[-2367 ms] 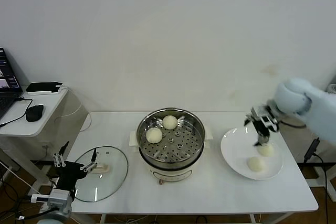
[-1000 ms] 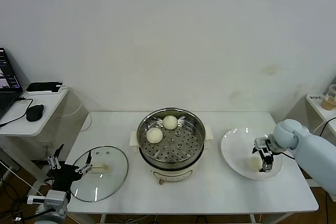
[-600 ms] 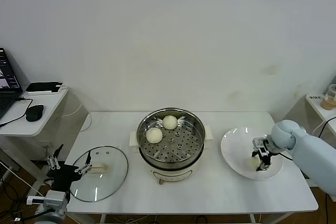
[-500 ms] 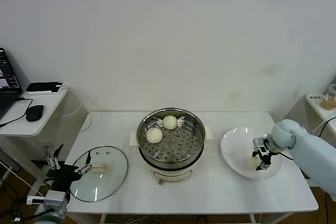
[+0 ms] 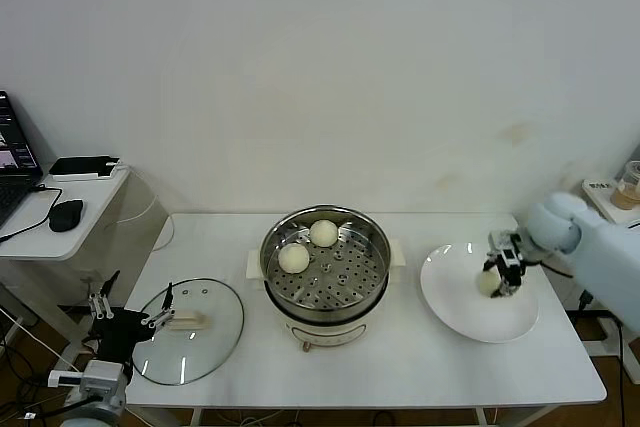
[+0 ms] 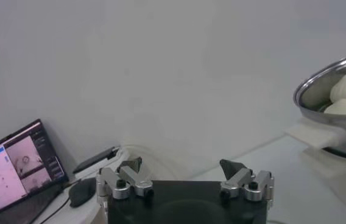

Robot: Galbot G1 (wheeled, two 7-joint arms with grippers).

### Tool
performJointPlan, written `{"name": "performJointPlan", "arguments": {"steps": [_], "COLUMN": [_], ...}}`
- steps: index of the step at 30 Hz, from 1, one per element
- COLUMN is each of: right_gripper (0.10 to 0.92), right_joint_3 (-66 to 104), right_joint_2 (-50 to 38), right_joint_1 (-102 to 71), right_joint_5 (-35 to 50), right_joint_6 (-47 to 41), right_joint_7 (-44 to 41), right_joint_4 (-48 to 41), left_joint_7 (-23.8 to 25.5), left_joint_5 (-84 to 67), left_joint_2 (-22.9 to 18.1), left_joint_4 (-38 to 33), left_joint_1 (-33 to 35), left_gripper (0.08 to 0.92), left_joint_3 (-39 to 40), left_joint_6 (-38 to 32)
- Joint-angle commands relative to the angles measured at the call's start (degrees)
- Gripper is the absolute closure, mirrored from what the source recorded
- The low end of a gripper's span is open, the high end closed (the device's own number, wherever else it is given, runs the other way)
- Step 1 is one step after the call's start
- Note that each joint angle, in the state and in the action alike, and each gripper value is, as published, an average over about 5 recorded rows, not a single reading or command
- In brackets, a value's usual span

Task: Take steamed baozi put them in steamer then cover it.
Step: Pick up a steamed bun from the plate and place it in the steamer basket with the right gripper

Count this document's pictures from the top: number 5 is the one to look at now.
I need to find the plastic cup with brown drink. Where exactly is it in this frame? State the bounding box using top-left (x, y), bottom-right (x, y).
top-left (610, 160), bottom-right (640, 209)

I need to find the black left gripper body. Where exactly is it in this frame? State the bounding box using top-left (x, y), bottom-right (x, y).
top-left (94, 309), bottom-right (154, 363)

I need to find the white flat box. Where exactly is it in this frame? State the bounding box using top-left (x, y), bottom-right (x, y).
top-left (49, 165), bottom-right (126, 182)

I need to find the black computer mouse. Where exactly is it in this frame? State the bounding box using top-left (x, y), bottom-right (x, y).
top-left (49, 198), bottom-right (85, 233)

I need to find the black laptop cable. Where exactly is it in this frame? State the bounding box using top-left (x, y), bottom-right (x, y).
top-left (0, 184), bottom-right (66, 243)

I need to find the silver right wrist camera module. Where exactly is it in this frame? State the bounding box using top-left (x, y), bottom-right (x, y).
top-left (488, 229), bottom-right (531, 268)

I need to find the black flat device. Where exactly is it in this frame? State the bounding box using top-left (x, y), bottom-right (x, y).
top-left (49, 154), bottom-right (122, 177)

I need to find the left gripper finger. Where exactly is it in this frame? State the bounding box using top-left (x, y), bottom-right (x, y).
top-left (87, 269), bottom-right (122, 320)
top-left (139, 281), bottom-right (177, 329)

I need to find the white steamed baozi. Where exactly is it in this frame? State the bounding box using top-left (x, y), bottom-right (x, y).
top-left (278, 242), bottom-right (310, 274)
top-left (477, 271), bottom-right (503, 297)
top-left (309, 219), bottom-right (339, 248)

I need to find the stainless steel steamer basket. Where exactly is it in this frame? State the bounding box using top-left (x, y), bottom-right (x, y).
top-left (259, 204), bottom-right (393, 323)

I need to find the grey left wrist camera module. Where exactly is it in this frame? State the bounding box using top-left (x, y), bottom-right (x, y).
top-left (47, 359), bottom-right (132, 401)

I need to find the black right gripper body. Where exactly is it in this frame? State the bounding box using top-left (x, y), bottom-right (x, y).
top-left (496, 259), bottom-right (524, 294)

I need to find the white side desk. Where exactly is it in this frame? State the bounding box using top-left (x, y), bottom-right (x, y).
top-left (0, 161), bottom-right (134, 383)

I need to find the glass lid with cream handle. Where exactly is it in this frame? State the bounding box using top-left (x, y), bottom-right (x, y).
top-left (129, 276), bottom-right (246, 387)

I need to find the white electric cooker pot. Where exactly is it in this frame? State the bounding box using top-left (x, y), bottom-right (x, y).
top-left (245, 238), bottom-right (407, 354)

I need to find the white round plate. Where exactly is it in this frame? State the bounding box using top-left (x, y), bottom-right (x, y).
top-left (419, 242), bottom-right (542, 345)

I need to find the black cable with adapter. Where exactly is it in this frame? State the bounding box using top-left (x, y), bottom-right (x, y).
top-left (577, 289), bottom-right (629, 427)

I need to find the black laptop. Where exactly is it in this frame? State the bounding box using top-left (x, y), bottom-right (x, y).
top-left (0, 90), bottom-right (45, 229)

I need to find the white side table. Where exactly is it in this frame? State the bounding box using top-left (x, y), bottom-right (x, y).
top-left (567, 179), bottom-right (640, 361)

